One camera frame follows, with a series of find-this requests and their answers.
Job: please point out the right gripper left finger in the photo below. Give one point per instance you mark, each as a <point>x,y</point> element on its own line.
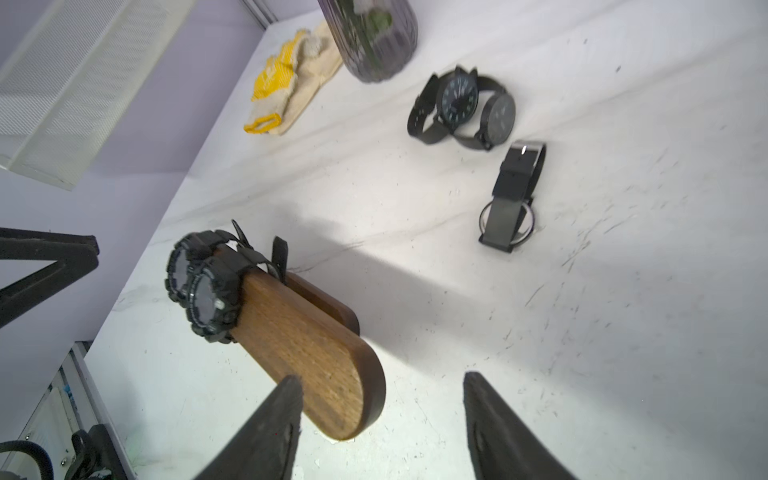
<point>265,447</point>

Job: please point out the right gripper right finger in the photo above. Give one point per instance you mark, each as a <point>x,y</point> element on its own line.
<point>501,446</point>

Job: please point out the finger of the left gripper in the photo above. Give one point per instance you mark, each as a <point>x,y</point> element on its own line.
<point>69,257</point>

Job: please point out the black digital watch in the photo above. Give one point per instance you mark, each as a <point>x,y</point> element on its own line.
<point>191,251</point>
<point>214,296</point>

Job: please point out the wooden watch stand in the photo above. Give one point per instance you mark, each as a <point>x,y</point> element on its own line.
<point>344,386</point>

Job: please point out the black watch pair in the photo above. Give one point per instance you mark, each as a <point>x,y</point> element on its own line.
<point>449,101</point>

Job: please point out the white mesh lower shelf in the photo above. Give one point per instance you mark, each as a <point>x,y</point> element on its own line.
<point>69,82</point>

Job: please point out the yellow white work glove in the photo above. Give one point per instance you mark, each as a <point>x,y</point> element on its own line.
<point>274,86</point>

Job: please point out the purple glass vase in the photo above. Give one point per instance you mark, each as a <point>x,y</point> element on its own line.
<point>376,39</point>

